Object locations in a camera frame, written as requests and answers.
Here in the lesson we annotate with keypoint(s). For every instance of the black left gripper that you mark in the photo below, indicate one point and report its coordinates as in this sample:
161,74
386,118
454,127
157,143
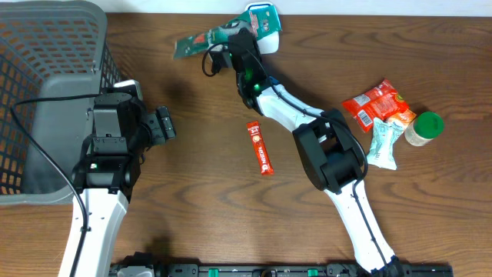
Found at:
156,124

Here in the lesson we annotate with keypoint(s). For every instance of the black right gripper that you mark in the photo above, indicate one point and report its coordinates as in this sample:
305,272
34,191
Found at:
241,31

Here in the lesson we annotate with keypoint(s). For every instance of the green 3M package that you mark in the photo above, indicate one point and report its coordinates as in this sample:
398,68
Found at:
260,22

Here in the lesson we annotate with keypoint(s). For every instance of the red Nescafe stick sachet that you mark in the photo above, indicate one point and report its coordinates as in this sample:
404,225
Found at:
259,148

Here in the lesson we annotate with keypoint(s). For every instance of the red snack packet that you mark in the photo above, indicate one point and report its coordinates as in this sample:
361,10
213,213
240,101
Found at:
382,101

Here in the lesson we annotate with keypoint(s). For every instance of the light green wipes pouch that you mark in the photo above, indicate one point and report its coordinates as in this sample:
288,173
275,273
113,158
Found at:
385,134

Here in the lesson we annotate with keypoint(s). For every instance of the small orange box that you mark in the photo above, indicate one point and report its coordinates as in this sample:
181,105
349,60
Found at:
402,119

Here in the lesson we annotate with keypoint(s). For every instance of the green lid jar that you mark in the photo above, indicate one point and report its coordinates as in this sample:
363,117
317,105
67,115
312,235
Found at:
426,127

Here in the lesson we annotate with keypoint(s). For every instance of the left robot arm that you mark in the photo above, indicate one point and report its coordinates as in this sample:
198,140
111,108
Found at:
104,178

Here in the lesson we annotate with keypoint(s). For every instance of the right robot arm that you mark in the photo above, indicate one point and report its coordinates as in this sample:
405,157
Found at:
333,159

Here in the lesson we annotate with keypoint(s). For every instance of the white barcode scanner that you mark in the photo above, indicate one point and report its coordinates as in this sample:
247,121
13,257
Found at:
270,43

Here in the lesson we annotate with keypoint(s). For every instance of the grey plastic mesh basket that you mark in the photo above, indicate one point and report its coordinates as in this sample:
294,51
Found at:
54,56

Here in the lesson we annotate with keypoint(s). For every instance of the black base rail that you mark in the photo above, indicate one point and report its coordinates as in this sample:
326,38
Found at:
143,264

